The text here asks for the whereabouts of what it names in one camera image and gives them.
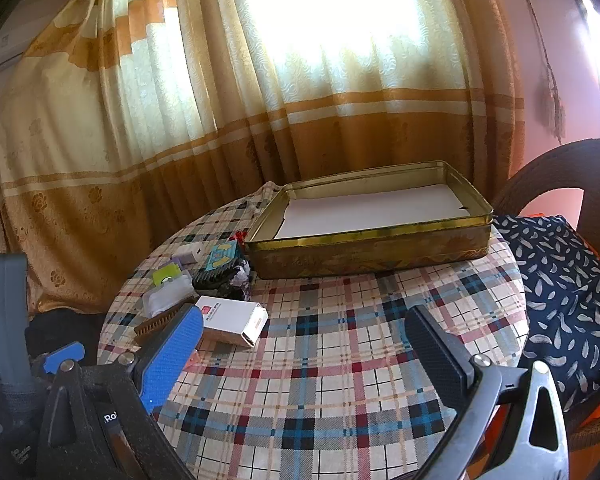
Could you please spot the wall hook with tassel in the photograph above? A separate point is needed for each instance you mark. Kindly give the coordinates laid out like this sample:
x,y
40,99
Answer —
x,y
552,95

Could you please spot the wooden brush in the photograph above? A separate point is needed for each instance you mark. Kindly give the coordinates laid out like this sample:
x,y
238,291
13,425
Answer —
x,y
152,327

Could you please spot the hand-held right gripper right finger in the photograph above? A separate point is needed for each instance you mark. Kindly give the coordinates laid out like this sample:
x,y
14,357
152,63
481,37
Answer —
x,y
435,355

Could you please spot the dark cloth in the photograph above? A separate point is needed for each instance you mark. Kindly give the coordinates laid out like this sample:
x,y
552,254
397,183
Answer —
x,y
65,327

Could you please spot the plaid tablecloth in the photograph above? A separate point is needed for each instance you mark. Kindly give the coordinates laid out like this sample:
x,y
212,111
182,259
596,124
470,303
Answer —
x,y
330,360

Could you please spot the teal toy brick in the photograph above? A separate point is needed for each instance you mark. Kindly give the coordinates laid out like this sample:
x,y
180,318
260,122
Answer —
x,y
220,256

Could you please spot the red toy brick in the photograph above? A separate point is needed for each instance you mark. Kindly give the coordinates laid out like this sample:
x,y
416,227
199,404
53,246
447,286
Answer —
x,y
238,236

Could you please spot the navy feather-print cushion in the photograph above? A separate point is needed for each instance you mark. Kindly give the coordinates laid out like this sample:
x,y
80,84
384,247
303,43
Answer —
x,y
565,300

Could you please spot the black hair clip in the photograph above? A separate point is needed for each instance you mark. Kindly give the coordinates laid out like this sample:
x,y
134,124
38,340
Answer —
x,y
220,280

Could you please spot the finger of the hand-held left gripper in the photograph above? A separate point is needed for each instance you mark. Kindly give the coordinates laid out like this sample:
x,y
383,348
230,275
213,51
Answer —
x,y
62,357

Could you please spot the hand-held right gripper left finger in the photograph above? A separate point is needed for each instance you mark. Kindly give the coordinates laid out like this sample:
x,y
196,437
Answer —
x,y
172,355

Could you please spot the green toy brick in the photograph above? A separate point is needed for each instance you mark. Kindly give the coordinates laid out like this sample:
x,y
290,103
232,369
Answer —
x,y
165,275

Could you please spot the gold tin box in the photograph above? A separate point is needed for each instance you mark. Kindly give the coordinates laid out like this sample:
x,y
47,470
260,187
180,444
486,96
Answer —
x,y
370,255

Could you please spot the small white purple box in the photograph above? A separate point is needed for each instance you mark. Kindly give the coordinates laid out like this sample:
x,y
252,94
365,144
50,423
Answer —
x,y
190,252

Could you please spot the clear plastic box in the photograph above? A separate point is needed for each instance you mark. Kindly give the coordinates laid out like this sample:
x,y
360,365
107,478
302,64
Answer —
x,y
162,300

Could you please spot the white paper liner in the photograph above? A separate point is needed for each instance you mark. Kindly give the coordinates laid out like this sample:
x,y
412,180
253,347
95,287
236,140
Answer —
x,y
370,210

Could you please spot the white box with red label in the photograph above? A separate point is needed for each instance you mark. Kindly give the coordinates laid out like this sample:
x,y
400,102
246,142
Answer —
x,y
230,320

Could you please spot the cream and orange curtain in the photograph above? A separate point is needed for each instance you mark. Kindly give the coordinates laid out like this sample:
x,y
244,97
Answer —
x,y
330,135

